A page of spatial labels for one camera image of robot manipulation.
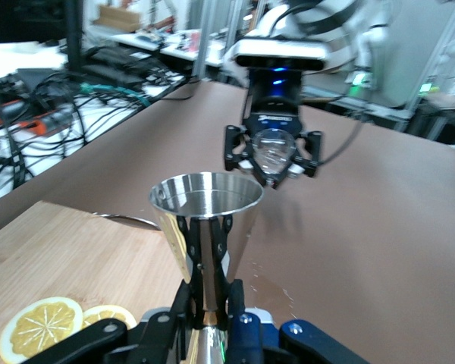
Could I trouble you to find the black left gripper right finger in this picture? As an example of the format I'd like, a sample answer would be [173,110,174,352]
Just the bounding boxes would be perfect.
[226,279,369,364]

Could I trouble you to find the black monitor stand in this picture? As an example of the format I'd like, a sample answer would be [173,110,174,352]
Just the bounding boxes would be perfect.
[65,0,83,71]

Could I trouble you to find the orange black tool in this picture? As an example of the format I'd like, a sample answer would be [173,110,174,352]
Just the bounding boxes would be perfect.
[0,108,49,136]

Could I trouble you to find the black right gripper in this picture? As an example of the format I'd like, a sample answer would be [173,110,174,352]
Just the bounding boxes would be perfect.
[223,69,325,190]

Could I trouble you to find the green cable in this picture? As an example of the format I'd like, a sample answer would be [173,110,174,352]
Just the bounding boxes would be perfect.
[79,81,152,111]

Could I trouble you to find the cardboard box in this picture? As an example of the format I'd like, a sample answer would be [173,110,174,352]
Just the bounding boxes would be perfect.
[97,4,143,33]

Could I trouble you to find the clear glass shaker cup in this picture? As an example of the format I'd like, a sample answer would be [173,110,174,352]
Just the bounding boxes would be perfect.
[249,127,297,176]

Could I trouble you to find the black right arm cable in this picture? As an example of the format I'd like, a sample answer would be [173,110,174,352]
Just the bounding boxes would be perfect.
[321,113,366,168]

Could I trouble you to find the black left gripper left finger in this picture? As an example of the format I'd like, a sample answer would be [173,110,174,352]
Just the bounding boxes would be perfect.
[20,280,196,364]

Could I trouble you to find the steel measuring cup jigger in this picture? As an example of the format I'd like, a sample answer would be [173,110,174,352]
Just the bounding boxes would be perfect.
[148,171,265,364]

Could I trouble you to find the aluminium post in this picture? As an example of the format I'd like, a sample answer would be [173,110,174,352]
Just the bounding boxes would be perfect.
[192,0,213,80]

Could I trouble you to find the lemon slice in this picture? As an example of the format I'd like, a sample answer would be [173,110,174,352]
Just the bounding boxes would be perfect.
[0,297,84,364]
[81,305,137,331]

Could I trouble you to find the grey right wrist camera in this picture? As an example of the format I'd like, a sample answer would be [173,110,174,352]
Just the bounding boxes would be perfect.
[233,37,327,72]

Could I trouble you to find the wooden cutting board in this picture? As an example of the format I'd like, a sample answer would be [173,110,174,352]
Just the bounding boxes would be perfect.
[0,199,198,364]

